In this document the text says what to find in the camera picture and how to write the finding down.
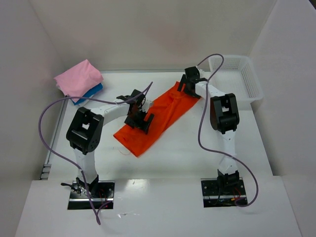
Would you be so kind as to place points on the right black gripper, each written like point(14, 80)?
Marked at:
point(187, 87)

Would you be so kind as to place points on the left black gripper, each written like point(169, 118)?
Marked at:
point(139, 120)

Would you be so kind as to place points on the orange t shirt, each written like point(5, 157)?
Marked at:
point(167, 109)

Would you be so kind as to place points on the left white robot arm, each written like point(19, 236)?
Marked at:
point(84, 133)

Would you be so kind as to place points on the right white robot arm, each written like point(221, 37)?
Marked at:
point(224, 118)

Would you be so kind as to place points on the white plastic basket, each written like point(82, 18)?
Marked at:
point(236, 75)

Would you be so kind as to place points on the blue folded t shirt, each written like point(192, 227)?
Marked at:
point(89, 94)

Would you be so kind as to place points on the pink folded t shirt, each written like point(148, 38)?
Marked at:
point(77, 80)

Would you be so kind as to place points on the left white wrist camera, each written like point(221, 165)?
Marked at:
point(147, 105)

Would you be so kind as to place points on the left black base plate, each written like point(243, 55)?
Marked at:
point(79, 201)

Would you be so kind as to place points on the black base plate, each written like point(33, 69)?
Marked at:
point(79, 201)
point(214, 196)

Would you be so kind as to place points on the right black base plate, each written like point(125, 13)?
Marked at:
point(214, 196)

